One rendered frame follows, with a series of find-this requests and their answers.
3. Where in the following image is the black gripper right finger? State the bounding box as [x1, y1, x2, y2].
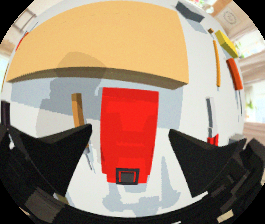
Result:
[168, 128, 248, 198]

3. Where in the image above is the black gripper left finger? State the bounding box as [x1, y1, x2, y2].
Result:
[8, 124, 93, 197]

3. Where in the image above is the tan panel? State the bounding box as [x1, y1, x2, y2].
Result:
[6, 0, 189, 91]

